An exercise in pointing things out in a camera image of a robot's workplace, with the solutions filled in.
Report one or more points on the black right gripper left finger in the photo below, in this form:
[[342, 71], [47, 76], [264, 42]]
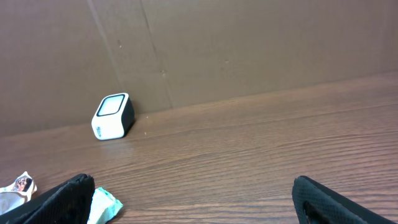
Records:
[[69, 202]]

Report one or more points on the teal wet wipes pack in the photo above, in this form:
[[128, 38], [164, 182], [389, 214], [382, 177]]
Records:
[[104, 207]]

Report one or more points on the white barcode scanner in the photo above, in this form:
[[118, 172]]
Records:
[[114, 117]]

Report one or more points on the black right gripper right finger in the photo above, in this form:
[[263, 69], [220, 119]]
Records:
[[315, 203]]

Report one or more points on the beige brown snack pouch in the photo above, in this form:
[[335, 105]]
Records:
[[18, 193]]

